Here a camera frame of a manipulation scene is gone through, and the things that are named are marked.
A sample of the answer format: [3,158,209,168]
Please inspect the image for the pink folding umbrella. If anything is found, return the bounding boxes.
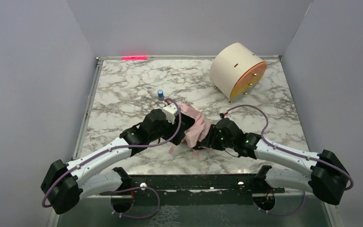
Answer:
[179,104,212,159]

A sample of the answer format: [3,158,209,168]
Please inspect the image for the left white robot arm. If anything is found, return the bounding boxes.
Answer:
[41,107,195,214]

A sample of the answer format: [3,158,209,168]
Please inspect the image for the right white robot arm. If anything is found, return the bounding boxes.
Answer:
[196,118,349,205]

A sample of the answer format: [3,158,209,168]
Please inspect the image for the beige cylindrical umbrella stand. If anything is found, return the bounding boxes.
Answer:
[208,43,268,101]

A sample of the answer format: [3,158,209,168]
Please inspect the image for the small blue cap bottle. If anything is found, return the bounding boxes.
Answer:
[157,89,164,101]

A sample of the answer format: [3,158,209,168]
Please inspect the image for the pink tape marker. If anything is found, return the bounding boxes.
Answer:
[121,56,147,61]

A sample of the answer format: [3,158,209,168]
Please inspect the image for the aluminium table frame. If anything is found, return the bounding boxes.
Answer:
[41,58,353,217]

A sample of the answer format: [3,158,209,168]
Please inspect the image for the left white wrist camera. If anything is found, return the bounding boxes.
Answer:
[161,104,178,124]

